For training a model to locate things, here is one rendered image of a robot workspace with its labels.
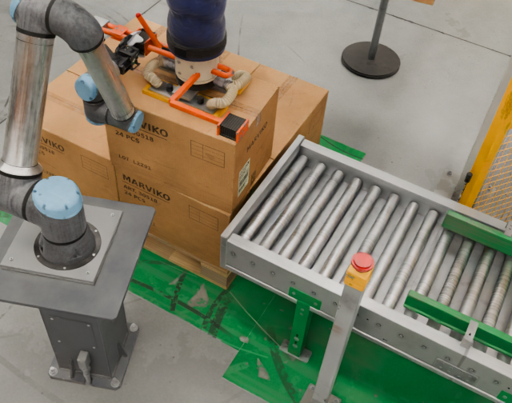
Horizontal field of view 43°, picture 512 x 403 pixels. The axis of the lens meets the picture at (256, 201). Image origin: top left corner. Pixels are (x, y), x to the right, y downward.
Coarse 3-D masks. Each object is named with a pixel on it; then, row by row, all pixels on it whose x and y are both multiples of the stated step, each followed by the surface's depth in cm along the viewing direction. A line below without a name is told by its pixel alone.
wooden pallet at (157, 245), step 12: (156, 240) 326; (156, 252) 321; (168, 252) 322; (180, 252) 322; (180, 264) 317; (192, 264) 318; (204, 264) 306; (204, 276) 313; (216, 276) 308; (228, 276) 305
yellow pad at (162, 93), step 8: (144, 88) 257; (152, 88) 257; (160, 88) 257; (168, 88) 254; (152, 96) 256; (160, 96) 254; (168, 96) 254; (200, 96) 251; (192, 104) 252; (200, 104) 252; (208, 112) 249; (216, 112) 250; (224, 112) 252
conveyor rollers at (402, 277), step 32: (320, 192) 284; (352, 192) 284; (256, 224) 269; (352, 224) 272; (384, 224) 274; (288, 256) 259; (384, 256) 261; (416, 256) 263; (416, 288) 254; (448, 288) 253; (480, 288) 254
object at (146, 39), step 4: (140, 28) 260; (144, 32) 260; (140, 36) 258; (144, 36) 258; (148, 36) 259; (156, 36) 259; (144, 40) 257; (148, 40) 255; (136, 44) 255; (140, 44) 254; (144, 44) 254; (148, 44) 256; (152, 44) 258; (140, 48) 256; (144, 48) 256; (140, 52) 257; (144, 52) 257; (148, 52) 258
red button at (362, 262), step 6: (360, 252) 200; (354, 258) 198; (360, 258) 198; (366, 258) 198; (372, 258) 199; (354, 264) 197; (360, 264) 197; (366, 264) 197; (372, 264) 198; (360, 270) 196; (366, 270) 196
